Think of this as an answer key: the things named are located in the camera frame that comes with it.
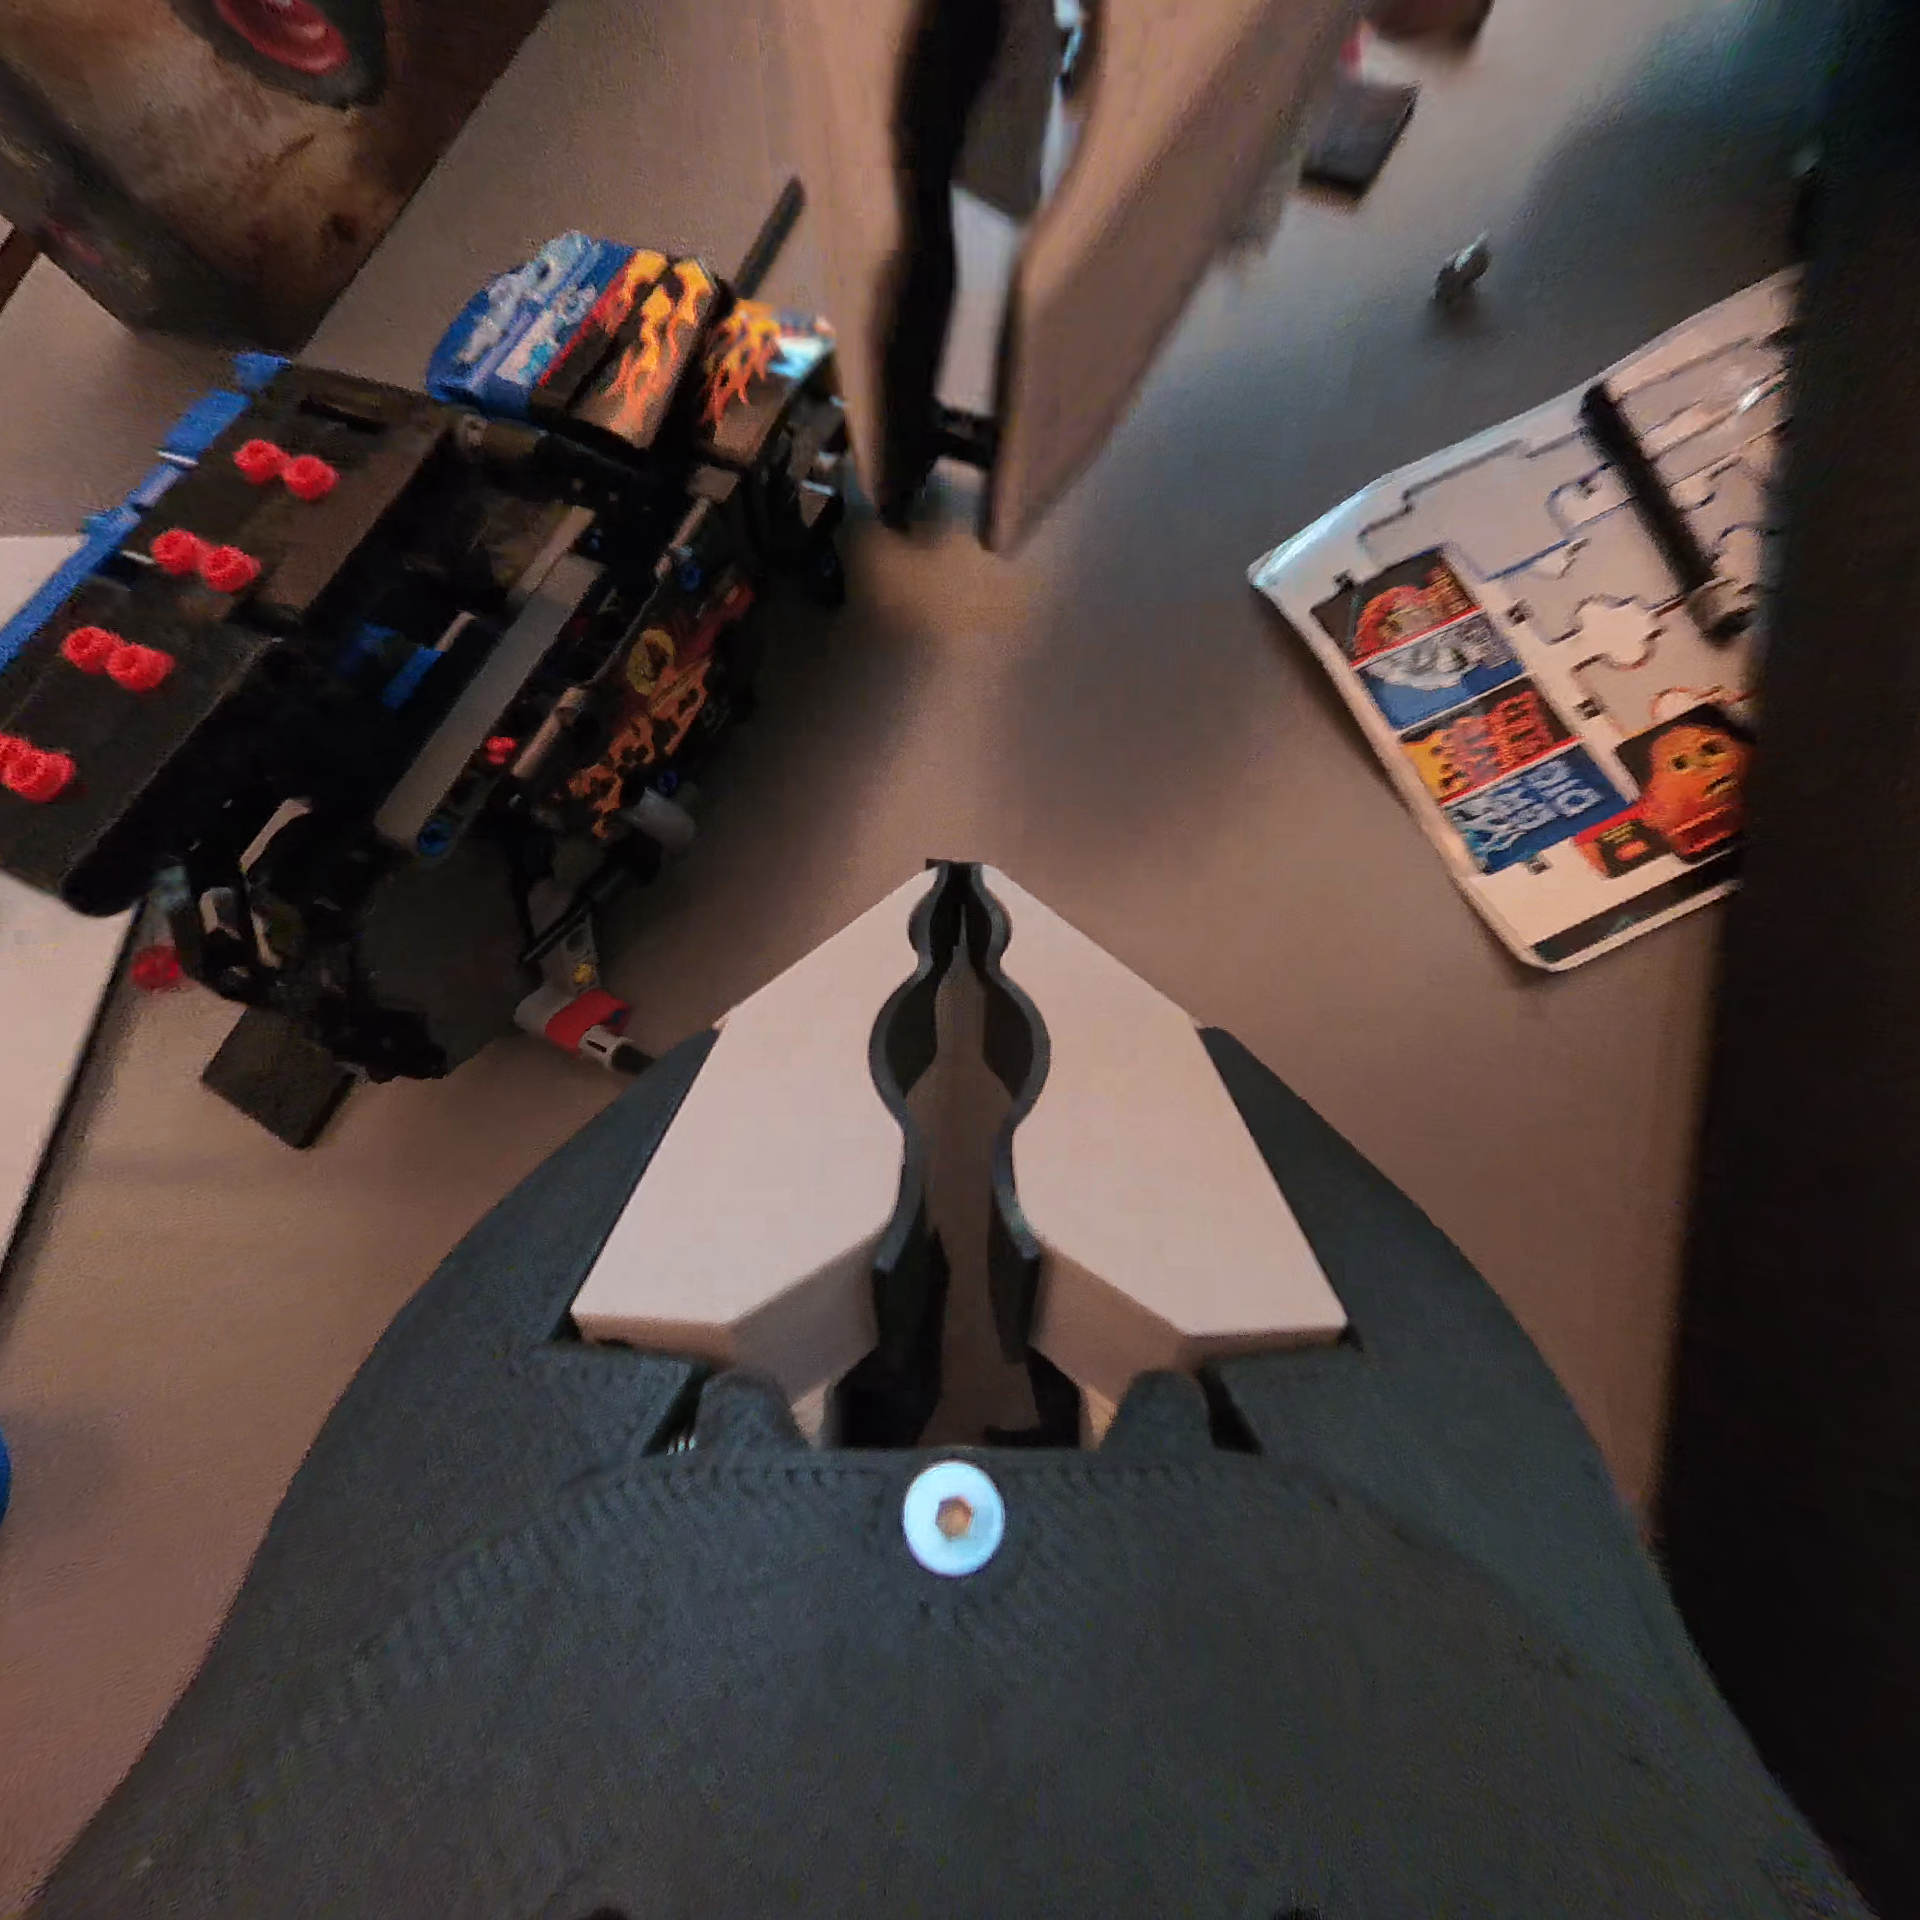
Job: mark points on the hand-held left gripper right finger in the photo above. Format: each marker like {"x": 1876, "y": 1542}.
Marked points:
{"x": 1199, "y": 1188}

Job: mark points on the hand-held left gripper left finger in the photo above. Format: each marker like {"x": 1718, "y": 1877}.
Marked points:
{"x": 719, "y": 1188}

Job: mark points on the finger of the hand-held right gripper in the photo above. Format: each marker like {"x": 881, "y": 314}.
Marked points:
{"x": 1155, "y": 227}
{"x": 840, "y": 182}

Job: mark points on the brick-built toy truck model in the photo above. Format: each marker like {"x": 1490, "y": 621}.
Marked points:
{"x": 377, "y": 632}

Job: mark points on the black flat plate piece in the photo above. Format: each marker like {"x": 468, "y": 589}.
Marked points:
{"x": 1356, "y": 137}

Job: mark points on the small grey bush piece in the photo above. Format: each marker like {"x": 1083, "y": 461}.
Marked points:
{"x": 1464, "y": 269}

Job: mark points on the sticker sheet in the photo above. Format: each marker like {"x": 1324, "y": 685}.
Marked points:
{"x": 1528, "y": 645}

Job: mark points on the black axle rod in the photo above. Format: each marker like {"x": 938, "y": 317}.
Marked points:
{"x": 1666, "y": 504}

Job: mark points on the red round stud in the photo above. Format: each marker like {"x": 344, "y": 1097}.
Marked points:
{"x": 156, "y": 967}

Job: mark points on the black perforated chair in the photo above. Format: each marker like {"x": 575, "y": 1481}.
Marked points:
{"x": 1830, "y": 1049}

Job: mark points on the toy truck set box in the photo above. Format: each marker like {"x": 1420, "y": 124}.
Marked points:
{"x": 194, "y": 182}

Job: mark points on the white book stand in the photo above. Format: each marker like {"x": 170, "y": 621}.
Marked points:
{"x": 44, "y": 1049}

